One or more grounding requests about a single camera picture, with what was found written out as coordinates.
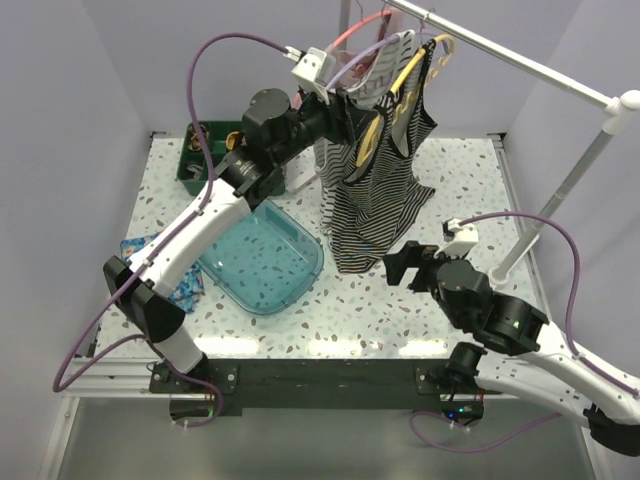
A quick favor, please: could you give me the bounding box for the teal transparent plastic bin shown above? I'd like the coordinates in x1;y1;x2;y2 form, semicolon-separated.
198;201;324;315

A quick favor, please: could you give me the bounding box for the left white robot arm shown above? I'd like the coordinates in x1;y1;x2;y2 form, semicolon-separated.
103;89;377;392

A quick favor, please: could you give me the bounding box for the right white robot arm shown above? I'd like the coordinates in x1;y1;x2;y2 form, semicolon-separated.
383;241;639;457

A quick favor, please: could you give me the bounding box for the green compartment organizer tray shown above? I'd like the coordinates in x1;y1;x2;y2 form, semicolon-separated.
176;120;263;197

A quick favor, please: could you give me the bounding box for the purple plastic hanger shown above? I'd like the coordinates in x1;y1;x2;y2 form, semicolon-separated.
327;29;456;96

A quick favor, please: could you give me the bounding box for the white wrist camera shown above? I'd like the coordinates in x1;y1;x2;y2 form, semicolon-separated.
291;47;337;104
438;218;479;259

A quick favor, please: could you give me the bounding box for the brown patterned rolled sock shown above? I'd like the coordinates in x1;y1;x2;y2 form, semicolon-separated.
186;124;209;152

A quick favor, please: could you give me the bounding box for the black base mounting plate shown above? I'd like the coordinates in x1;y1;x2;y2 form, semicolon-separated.
149;357;505;419

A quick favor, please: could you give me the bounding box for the grey black rolled sock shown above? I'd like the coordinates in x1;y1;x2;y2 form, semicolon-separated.
185;163;204;181

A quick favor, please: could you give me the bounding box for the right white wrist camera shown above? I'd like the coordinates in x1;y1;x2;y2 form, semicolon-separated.
438;218;479;259

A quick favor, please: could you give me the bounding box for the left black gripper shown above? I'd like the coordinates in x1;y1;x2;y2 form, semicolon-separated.
274;82;377;167

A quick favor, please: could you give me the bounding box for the pink plastic hanger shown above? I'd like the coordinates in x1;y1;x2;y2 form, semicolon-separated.
292;8;396;109

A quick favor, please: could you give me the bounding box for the blue floral folded cloth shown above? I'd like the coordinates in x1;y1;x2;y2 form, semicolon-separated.
120;232;205;314

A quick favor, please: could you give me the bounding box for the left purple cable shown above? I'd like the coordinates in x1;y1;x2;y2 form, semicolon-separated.
52;32;306;429

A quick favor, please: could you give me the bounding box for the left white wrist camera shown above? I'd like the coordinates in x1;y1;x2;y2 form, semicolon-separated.
291;47;337;104

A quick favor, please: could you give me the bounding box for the yellow rolled sock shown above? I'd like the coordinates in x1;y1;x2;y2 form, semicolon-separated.
225;131;244;152

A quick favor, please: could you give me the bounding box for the yellow plastic hanger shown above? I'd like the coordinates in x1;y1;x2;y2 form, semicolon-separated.
355;12;457;166

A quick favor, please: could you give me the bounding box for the white clothes rack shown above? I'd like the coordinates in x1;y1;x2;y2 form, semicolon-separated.
425;1;639;305

